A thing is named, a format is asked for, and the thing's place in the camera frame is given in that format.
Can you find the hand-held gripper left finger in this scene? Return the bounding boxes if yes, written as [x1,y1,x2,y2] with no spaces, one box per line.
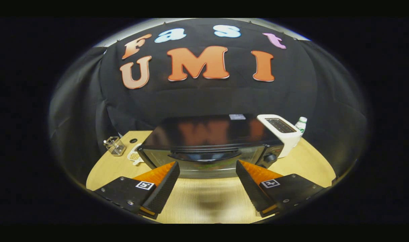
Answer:
[93,161,180,219]

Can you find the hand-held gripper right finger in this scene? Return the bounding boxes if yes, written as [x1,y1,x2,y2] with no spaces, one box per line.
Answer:
[236,160,326,218]

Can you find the black toaster oven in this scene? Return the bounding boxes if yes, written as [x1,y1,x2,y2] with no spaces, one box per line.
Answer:
[136,114,285,179]

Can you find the white pop-up toaster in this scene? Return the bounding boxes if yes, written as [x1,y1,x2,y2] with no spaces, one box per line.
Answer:
[257,114,303,159]

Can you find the small clear glass holder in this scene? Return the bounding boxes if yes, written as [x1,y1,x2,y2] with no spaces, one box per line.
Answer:
[103,136,126,157]

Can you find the white bottle with green label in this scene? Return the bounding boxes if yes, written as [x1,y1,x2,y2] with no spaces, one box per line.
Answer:
[295,116,308,134]

